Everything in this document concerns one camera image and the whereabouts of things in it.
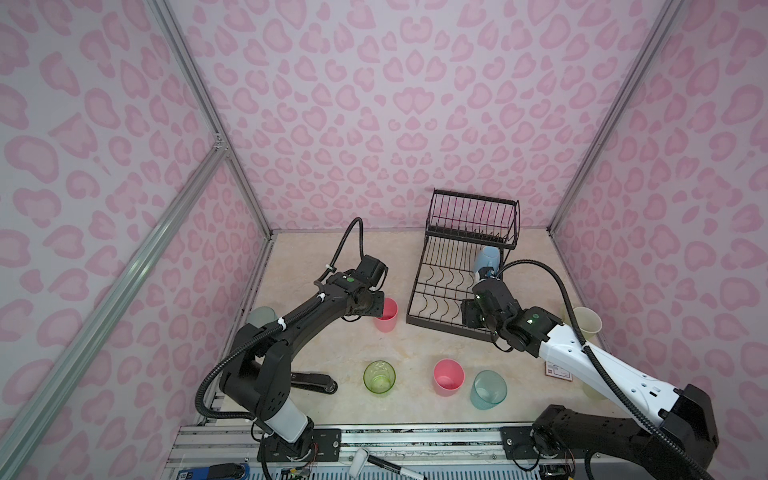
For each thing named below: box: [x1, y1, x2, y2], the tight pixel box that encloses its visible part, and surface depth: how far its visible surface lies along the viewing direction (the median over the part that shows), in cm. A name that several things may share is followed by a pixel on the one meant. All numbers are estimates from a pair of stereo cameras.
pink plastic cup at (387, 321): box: [375, 297, 398, 333], surface depth 90 cm
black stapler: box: [290, 372, 339, 395], surface depth 83 cm
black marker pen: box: [348, 448, 427, 480], surface depth 70 cm
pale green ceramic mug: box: [572, 306, 603, 342], surface depth 87 cm
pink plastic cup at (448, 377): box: [433, 358, 465, 397], surface depth 78 cm
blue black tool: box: [177, 463, 250, 480], surface depth 68 cm
